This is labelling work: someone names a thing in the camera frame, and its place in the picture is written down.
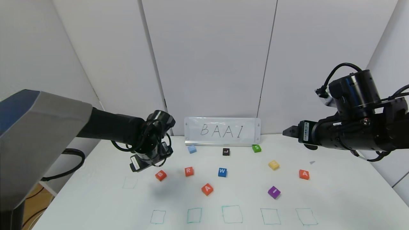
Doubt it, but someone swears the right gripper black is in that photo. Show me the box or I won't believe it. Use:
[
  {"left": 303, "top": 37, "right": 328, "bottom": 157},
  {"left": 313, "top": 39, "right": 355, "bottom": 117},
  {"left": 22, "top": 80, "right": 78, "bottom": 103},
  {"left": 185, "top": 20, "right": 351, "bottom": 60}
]
[{"left": 282, "top": 120, "right": 342, "bottom": 150}]

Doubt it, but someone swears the white BAAI sign board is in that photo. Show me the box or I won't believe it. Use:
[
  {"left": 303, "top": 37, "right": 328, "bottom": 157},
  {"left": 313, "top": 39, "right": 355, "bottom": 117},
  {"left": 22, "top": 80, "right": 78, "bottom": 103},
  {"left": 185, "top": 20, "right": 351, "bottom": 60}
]
[{"left": 184, "top": 117, "right": 261, "bottom": 147}]

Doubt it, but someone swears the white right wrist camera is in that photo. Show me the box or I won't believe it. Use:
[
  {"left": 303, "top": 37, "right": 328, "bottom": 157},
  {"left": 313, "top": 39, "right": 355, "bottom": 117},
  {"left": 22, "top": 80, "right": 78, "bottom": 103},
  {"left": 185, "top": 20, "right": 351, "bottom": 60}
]
[{"left": 316, "top": 88, "right": 334, "bottom": 107}]

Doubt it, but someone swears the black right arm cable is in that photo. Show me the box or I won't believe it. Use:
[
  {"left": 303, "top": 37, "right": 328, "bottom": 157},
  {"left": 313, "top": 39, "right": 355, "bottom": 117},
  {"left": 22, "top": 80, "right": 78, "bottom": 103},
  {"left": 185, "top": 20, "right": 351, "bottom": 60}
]
[{"left": 322, "top": 63, "right": 364, "bottom": 95}]

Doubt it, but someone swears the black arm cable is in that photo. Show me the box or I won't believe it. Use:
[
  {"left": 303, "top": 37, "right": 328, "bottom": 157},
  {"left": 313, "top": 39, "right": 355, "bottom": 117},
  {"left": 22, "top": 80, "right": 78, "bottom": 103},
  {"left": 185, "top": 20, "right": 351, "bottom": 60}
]
[
  {"left": 322, "top": 63, "right": 364, "bottom": 95},
  {"left": 42, "top": 149, "right": 86, "bottom": 182}
]

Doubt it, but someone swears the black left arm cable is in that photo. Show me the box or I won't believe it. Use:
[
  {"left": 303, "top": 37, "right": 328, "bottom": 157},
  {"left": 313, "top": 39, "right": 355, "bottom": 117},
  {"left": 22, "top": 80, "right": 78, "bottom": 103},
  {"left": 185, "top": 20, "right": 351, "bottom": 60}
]
[{"left": 42, "top": 149, "right": 86, "bottom": 182}]

